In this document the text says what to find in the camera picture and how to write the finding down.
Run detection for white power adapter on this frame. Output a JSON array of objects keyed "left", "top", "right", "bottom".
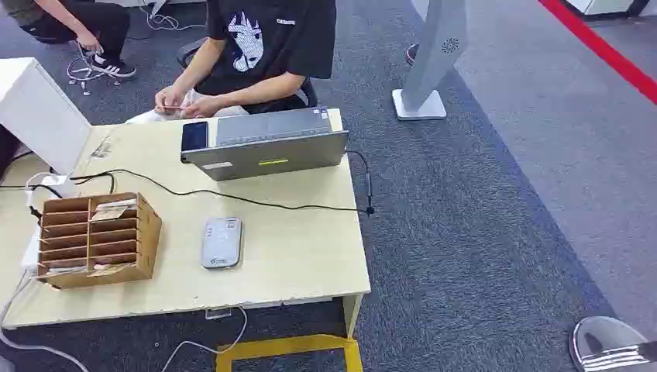
[{"left": 24, "top": 173, "right": 71, "bottom": 208}]

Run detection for grey standing kiosk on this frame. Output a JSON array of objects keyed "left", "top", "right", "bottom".
[{"left": 391, "top": 0, "right": 470, "bottom": 122}]

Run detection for tangled white cable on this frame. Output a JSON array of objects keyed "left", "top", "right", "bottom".
[{"left": 137, "top": 2, "right": 208, "bottom": 33}]

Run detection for grey laptop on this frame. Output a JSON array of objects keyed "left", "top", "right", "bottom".
[{"left": 181, "top": 106, "right": 350, "bottom": 181}]

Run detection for grey card reader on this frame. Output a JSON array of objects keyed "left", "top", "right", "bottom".
[{"left": 200, "top": 217, "right": 243, "bottom": 270}]

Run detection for person in black t-shirt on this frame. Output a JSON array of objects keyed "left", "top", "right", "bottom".
[{"left": 153, "top": 0, "right": 339, "bottom": 120}]

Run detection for person's left hand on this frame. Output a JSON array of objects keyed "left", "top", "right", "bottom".
[{"left": 183, "top": 95, "right": 222, "bottom": 119}]

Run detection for cards in lowest slot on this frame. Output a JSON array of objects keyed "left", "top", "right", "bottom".
[{"left": 48, "top": 263, "right": 136, "bottom": 278}]

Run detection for thick white cable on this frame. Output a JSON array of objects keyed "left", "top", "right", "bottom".
[{"left": 0, "top": 269, "right": 92, "bottom": 372}]

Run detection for yellow floor tape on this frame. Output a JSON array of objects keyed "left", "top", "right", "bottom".
[{"left": 215, "top": 333, "right": 364, "bottom": 372}]

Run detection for black smartphone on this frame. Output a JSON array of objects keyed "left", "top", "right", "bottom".
[{"left": 181, "top": 121, "right": 209, "bottom": 153}]

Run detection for white cabinet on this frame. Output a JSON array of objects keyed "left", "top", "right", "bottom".
[{"left": 563, "top": 0, "right": 652, "bottom": 17}]

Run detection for person in dark trousers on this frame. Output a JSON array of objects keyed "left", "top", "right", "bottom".
[{"left": 0, "top": 0, "right": 138, "bottom": 79}]

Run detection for white cable coil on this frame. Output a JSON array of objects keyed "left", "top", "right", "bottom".
[{"left": 65, "top": 45, "right": 122, "bottom": 97}]

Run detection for person's hand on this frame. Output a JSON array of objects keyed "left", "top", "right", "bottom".
[{"left": 77, "top": 31, "right": 104, "bottom": 56}]

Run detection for pale wooden desk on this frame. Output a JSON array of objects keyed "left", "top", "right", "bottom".
[{"left": 0, "top": 108, "right": 372, "bottom": 340}]

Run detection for short black cable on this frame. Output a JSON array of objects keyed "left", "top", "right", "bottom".
[{"left": 0, "top": 183, "right": 64, "bottom": 199}]

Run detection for long black cable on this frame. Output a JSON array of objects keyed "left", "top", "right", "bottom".
[{"left": 69, "top": 150, "right": 377, "bottom": 217}]

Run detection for white box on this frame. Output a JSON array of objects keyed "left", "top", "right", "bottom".
[{"left": 0, "top": 57, "right": 94, "bottom": 177}]

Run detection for white cloth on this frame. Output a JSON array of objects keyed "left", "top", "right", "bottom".
[{"left": 125, "top": 89, "right": 250, "bottom": 125}]

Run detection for person's right hand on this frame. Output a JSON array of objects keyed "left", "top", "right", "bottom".
[{"left": 154, "top": 84, "right": 187, "bottom": 115}]

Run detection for wooden card box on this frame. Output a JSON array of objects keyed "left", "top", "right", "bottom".
[{"left": 36, "top": 192, "right": 163, "bottom": 290}]

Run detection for card stack in slot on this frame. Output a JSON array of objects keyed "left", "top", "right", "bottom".
[{"left": 91, "top": 198, "right": 138, "bottom": 222}]

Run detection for white floor cable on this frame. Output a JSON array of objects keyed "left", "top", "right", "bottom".
[{"left": 159, "top": 305, "right": 249, "bottom": 372}]

